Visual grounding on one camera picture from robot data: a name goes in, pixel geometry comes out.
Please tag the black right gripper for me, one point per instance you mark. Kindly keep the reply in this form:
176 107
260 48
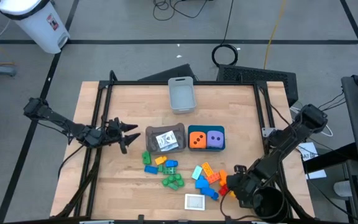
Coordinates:
247 186

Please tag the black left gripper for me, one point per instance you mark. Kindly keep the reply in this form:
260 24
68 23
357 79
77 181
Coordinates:
113 133

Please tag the small yellow toy brick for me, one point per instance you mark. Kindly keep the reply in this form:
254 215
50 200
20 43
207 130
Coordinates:
231 195

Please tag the red toy brick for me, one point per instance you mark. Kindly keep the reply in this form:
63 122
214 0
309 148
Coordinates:
223 190

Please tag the orange toy brick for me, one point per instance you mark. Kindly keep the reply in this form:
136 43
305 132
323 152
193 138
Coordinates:
223 177

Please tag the small blue toy brick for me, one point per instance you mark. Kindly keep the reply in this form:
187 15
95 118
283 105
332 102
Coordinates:
215 196

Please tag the dark grey plastic bin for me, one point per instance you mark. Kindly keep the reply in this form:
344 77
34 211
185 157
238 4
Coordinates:
150 140

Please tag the orange studded brick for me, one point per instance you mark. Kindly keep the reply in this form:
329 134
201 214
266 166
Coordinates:
213 178

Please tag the yellow-orange toy brick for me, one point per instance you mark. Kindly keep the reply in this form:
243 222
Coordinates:
207 169

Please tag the blue curved toy brick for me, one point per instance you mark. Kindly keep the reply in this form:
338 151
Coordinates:
201 183

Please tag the white printed card packet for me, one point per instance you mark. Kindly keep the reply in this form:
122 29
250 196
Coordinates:
166 138

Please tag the mint toy brick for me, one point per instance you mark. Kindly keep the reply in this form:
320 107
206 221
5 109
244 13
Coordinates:
196 172

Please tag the white framed card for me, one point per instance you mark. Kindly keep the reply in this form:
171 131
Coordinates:
172 148
194 202

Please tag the blue rectangular toy brick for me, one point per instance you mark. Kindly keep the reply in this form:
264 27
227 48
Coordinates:
151 170

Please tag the small green toy brick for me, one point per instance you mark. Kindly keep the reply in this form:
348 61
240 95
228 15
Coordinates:
160 168

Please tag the purple foam die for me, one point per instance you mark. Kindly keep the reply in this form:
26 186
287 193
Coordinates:
215 139

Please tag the blue rounded toy brick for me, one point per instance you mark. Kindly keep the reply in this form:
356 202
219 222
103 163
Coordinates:
171 163

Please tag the dark green studded brick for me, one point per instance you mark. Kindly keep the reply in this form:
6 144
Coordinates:
168 171

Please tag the green two-stud toy brick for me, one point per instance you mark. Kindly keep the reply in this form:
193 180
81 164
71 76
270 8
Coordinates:
179 180

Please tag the orange foam die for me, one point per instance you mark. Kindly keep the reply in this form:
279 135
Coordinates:
197 140

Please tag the light green wedge brick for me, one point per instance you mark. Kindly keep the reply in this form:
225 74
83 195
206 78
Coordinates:
172 186

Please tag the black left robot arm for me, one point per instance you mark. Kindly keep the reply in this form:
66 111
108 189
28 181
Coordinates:
61 123

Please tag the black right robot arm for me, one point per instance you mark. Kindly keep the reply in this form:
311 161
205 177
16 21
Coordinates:
286 143

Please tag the black round cup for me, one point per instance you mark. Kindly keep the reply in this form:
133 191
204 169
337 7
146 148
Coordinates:
272 208

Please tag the light grey plastic bin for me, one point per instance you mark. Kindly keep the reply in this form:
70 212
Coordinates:
182 96

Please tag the teal plastic bin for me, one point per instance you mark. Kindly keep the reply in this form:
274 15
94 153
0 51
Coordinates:
206 127

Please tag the black slanted panel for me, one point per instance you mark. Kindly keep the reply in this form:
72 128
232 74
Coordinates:
172 74

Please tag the white printed paper sheet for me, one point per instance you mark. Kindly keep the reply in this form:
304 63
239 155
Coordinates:
308 152

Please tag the black desk beam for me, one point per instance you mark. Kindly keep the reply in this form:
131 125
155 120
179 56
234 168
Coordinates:
328 158

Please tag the grey computer mouse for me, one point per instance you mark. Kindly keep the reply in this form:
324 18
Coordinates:
343 188

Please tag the black perforated computer case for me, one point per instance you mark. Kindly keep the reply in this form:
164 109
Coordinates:
256 79

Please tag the white pedal trash can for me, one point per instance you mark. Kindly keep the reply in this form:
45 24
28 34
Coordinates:
36 25

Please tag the black metal table frame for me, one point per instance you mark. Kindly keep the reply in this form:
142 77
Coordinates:
126 82

